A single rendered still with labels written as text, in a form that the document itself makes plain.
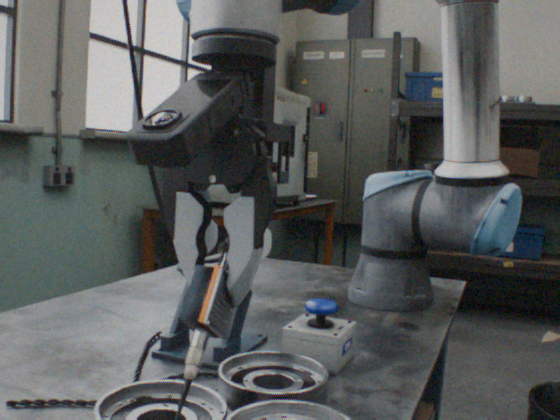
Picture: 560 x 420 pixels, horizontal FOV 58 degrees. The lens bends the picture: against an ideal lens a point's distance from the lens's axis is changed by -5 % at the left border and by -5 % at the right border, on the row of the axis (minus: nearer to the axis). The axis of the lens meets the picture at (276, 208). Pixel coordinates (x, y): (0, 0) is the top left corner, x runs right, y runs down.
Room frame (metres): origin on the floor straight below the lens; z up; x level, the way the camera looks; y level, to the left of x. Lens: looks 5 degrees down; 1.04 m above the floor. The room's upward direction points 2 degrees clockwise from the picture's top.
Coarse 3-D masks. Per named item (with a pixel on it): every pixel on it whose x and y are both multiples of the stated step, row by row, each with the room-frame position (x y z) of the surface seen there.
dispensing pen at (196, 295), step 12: (228, 240) 0.45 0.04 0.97; (204, 276) 0.41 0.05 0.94; (192, 288) 0.41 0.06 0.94; (204, 288) 0.41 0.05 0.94; (192, 300) 0.40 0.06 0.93; (204, 300) 0.40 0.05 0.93; (192, 312) 0.40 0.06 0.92; (192, 324) 0.40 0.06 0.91; (204, 336) 0.40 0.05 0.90; (216, 336) 0.42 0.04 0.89; (192, 348) 0.40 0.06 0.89; (204, 348) 0.40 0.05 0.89; (192, 360) 0.39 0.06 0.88; (192, 372) 0.39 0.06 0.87; (180, 408) 0.37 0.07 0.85
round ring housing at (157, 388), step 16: (128, 384) 0.43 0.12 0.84; (144, 384) 0.44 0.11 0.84; (160, 384) 0.44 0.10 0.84; (176, 384) 0.44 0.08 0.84; (192, 384) 0.44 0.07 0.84; (112, 400) 0.41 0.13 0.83; (128, 400) 0.43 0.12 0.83; (192, 400) 0.43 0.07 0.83; (208, 400) 0.43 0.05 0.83; (224, 400) 0.41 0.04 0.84; (96, 416) 0.37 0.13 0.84; (128, 416) 0.40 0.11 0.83; (144, 416) 0.41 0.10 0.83; (160, 416) 0.41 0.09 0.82; (192, 416) 0.40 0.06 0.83; (224, 416) 0.39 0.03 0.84
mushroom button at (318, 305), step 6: (312, 300) 0.62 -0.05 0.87; (318, 300) 0.62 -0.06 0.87; (324, 300) 0.62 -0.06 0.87; (330, 300) 0.63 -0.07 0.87; (306, 306) 0.61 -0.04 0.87; (312, 306) 0.61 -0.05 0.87; (318, 306) 0.61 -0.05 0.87; (324, 306) 0.60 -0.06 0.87; (330, 306) 0.61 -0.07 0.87; (336, 306) 0.61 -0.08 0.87; (312, 312) 0.61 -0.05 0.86; (318, 312) 0.60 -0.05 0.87; (324, 312) 0.60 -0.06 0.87; (330, 312) 0.60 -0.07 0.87; (318, 318) 0.62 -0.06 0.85; (324, 318) 0.62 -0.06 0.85
